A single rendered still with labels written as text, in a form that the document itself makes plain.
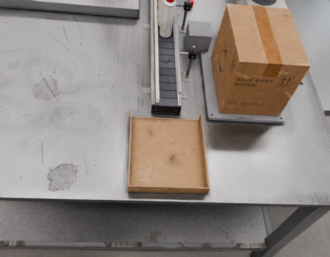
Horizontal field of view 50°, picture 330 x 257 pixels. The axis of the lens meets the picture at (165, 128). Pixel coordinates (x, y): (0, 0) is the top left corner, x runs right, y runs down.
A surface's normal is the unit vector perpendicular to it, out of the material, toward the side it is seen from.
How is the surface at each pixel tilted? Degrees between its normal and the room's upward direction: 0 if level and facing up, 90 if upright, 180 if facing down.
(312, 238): 0
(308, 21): 0
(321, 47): 0
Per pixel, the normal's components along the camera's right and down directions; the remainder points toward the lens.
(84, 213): 0.12, -0.59
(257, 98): 0.04, 0.82
